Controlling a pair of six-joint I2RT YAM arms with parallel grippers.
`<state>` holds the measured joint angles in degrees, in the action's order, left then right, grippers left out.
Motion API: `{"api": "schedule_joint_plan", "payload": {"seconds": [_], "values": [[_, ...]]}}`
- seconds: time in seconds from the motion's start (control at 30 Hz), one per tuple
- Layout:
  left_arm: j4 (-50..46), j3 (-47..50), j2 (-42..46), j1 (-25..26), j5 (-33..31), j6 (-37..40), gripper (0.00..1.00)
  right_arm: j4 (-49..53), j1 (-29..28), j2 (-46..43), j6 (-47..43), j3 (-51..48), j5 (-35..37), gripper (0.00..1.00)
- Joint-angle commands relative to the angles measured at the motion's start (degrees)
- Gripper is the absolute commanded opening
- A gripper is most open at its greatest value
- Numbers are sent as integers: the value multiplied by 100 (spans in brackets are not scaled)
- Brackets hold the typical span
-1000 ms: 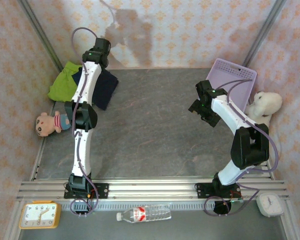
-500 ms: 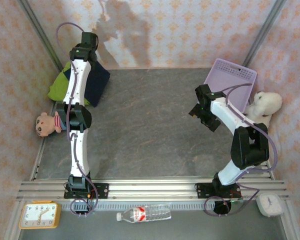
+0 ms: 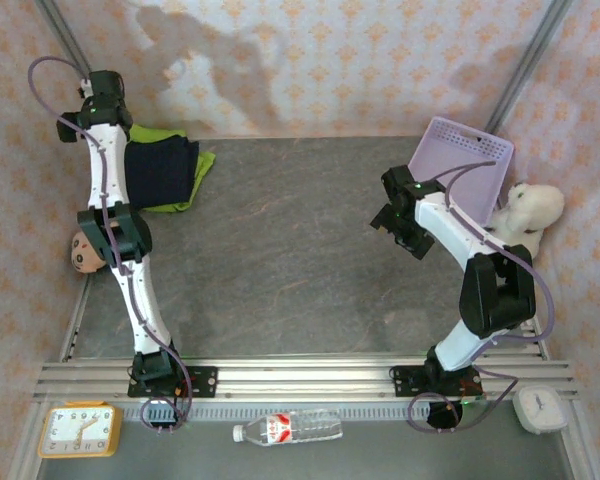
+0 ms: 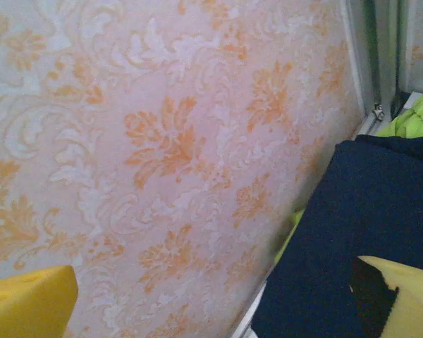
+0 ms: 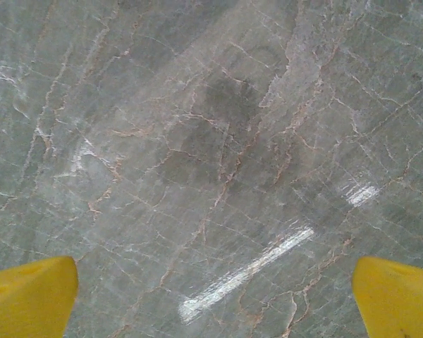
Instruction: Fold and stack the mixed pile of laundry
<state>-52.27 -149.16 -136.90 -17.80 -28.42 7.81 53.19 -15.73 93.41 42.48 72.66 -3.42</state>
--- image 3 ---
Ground navy blue garment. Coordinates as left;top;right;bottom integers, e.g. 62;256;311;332
123;138;201;211

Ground lavender plastic basket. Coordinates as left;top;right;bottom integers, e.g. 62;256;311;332
407;115;516;226

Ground lime green shorts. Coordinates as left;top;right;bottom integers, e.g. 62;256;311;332
127;123;217;215

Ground white plush bear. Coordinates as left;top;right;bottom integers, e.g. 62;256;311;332
489;182;566;256

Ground cartoon boy plush doll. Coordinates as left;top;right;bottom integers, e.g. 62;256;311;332
70;229;106;275

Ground black connector box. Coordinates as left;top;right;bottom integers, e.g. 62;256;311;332
426;401;465;431
144;401;181;432

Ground white square clock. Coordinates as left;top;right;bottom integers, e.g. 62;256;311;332
512;385;570;435

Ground clear plastic water bottle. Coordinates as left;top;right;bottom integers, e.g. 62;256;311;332
231;407;344;447

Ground yellow alarm clock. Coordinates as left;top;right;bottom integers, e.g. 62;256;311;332
37;402;125;460

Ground aluminium frame post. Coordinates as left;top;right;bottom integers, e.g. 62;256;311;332
34;0;130;146
478;0;576;146

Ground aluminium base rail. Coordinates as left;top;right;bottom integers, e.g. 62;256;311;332
32;357;584;401

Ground grey slotted cable duct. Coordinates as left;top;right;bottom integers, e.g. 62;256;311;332
122;403;431;422

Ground aluminium frame leg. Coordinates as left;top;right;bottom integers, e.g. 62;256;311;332
559;399;600;480
7;402;51;480

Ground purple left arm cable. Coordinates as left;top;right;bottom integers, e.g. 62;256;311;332
27;55;194;434

